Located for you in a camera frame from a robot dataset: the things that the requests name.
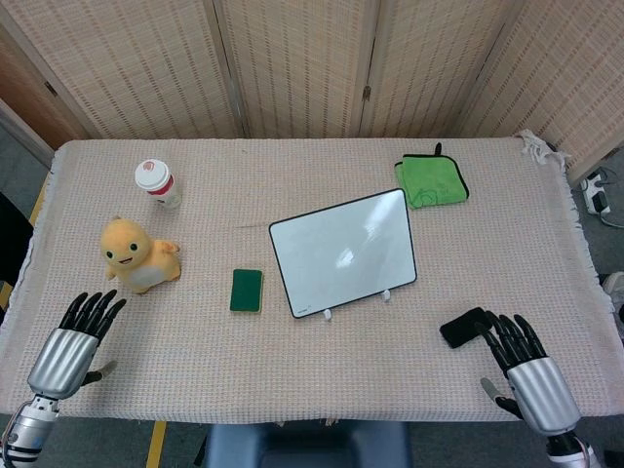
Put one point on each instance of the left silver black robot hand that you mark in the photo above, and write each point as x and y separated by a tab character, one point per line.
63	356

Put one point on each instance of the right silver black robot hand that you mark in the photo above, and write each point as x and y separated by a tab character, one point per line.
541	395

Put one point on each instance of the black whiteboard eraser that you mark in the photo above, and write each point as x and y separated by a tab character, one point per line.
458	332

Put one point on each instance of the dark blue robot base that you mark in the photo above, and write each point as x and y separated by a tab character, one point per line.
302	446

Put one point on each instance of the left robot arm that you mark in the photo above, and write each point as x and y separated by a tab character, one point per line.
27	429

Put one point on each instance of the small white plastic cap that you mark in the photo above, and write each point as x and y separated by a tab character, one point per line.
386	295
328	316

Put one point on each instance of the yellow plush toy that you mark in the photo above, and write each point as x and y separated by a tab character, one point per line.
141	258

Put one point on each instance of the black chair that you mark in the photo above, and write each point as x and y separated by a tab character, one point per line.
12	239

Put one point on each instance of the white shoe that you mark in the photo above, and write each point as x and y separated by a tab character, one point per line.
615	287

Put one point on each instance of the green scouring sponge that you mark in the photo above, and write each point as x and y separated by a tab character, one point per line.
246	291

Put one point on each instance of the red white paper coffee cup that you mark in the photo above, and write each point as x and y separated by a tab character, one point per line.
158	183

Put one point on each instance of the white power strip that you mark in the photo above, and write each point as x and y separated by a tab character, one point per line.
596	192

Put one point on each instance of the beige woven tablecloth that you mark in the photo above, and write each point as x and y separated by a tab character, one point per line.
312	370

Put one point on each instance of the green folded microfiber cloth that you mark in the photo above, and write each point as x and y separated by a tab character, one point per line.
431	180

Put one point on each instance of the woven folding screen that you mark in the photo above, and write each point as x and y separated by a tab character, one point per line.
302	63

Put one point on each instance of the white whiteboard with black frame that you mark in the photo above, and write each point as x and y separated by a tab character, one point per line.
341	251

